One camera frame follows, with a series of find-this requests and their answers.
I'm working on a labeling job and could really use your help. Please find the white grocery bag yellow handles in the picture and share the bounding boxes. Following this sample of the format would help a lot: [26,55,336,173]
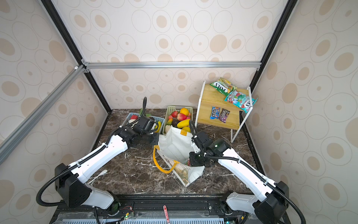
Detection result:
[153,127,205,187]

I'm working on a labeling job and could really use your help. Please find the purple m&m packet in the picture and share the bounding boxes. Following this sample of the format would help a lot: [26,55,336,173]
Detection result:
[219,108,230,123]

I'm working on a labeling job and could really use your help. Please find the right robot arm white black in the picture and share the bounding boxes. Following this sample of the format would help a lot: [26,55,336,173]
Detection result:
[189,120,306,224]

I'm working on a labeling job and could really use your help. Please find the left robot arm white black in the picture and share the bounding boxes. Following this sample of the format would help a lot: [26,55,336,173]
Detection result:
[36,98,159,216]

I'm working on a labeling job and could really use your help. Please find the teal red candy bag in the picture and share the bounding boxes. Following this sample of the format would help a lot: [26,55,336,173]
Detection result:
[225,90,257,113]

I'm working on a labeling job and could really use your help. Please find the green candy bag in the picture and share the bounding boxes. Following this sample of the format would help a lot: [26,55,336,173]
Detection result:
[210,78,237,96]

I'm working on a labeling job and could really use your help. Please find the yellow corn cob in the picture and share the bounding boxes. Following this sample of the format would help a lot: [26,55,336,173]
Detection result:
[155,121,162,133]

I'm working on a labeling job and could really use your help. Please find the blue plastic basket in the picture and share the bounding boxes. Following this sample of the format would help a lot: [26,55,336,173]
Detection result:
[121,113,165,133]

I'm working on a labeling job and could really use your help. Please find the cream garlic bulb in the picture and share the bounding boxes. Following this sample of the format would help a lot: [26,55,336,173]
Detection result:
[165,125,172,133]

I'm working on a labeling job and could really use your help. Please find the dark passion fruit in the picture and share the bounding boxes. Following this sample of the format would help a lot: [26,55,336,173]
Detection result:
[172,119,180,127]

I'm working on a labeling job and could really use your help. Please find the red strawberry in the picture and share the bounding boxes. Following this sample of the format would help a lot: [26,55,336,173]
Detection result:
[171,111,179,118]

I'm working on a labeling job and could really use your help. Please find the green plastic basket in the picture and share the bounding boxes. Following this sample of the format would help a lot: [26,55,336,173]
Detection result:
[162,105,193,135]

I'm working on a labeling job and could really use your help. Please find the red apple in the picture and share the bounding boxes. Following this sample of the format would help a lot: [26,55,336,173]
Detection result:
[177,113,187,121]

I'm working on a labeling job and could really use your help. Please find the long yellow fruit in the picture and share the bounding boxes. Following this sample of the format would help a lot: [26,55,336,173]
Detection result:
[177,119,191,129]

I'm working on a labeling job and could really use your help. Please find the orange fruit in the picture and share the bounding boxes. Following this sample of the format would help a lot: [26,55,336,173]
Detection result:
[180,108,190,116]

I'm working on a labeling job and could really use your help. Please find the blue m&m packet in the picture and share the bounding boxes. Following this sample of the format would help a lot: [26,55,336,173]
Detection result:
[210,106,221,119]

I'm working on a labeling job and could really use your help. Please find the small wooden side table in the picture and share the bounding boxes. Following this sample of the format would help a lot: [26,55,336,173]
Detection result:
[195,82,254,142]

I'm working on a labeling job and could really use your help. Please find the white plastic spoon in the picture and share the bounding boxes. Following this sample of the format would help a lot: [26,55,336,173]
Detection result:
[88,169,108,186]

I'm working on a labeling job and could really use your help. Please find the horizontal aluminium bar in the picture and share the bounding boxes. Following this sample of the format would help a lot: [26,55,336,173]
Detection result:
[84,61,262,69]

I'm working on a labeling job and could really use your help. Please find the left diagonal aluminium bar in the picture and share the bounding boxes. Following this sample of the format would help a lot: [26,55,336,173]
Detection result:
[1,65,84,163]

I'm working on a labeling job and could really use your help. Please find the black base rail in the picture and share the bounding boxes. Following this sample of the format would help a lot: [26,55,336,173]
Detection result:
[50,194,291,224]

